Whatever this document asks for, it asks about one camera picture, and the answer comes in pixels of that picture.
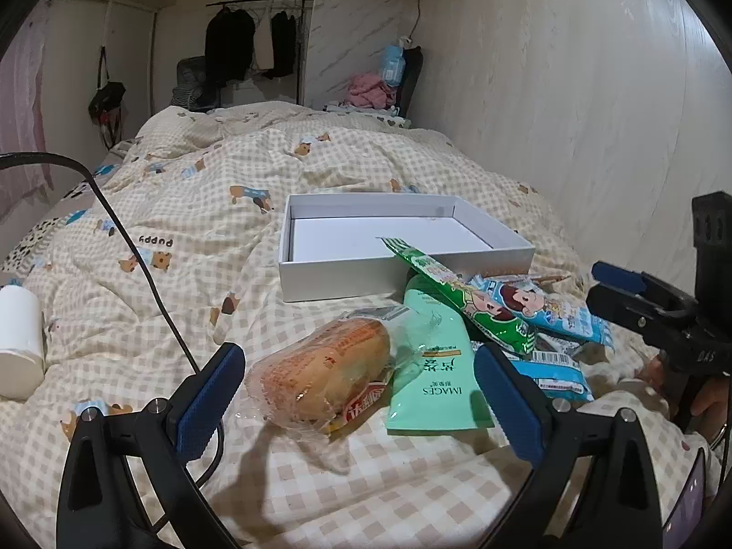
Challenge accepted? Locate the pink cloth pile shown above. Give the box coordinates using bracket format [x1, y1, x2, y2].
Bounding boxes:
[349, 73, 395, 111]

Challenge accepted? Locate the white hanging garment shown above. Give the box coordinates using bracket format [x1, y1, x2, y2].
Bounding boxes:
[252, 17, 275, 72]

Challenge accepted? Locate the black hanging garment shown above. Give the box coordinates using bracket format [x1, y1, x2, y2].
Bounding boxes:
[266, 10, 298, 78]

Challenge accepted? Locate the green hand cream tube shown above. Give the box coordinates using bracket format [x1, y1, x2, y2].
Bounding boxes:
[386, 273, 495, 432]

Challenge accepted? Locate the heart print pillow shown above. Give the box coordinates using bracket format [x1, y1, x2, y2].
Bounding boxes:
[323, 100, 413, 127]

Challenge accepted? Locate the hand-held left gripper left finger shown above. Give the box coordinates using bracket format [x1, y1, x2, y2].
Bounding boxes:
[57, 342, 247, 549]

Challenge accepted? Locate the bread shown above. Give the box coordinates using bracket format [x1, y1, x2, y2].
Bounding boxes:
[245, 307, 409, 441]

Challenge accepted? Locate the thick black cable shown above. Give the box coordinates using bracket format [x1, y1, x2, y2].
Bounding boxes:
[0, 151, 226, 533]

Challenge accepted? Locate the green cartoon snack packet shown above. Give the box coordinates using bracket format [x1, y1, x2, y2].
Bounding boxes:
[377, 236, 538, 355]

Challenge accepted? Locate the blue tissue pack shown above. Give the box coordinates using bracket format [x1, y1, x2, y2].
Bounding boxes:
[380, 44, 407, 88]

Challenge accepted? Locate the dark standing fan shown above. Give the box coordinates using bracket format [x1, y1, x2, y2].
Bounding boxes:
[172, 57, 210, 109]

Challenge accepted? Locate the white cardboard box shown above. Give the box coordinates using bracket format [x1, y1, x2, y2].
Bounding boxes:
[278, 193, 537, 303]

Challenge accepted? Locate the blue cartoon snack packet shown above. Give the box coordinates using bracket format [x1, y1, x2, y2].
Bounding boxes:
[466, 274, 615, 350]

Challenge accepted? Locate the black chair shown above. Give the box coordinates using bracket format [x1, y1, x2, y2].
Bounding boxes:
[394, 47, 425, 118]

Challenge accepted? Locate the black hanging bag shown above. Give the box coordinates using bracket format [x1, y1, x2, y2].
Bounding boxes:
[87, 46, 127, 127]

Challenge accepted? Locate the black clothes rack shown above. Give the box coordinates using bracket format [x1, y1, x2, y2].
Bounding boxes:
[206, 0, 315, 109]

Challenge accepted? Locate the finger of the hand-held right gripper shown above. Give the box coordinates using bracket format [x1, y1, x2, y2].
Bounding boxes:
[586, 261, 699, 350]

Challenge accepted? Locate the black spotted bed sheet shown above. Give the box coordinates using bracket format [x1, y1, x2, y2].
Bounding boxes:
[0, 206, 75, 275]

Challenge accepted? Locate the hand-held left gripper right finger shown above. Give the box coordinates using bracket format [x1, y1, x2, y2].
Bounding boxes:
[473, 343, 664, 549]

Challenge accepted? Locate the blue white snack bar packet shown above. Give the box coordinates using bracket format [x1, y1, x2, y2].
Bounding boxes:
[503, 349, 596, 404]

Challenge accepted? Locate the pink curtain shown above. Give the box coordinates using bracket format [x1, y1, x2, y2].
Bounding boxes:
[0, 5, 49, 212]

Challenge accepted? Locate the person's right hand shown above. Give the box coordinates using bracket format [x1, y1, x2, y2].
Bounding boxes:
[645, 353, 732, 442]

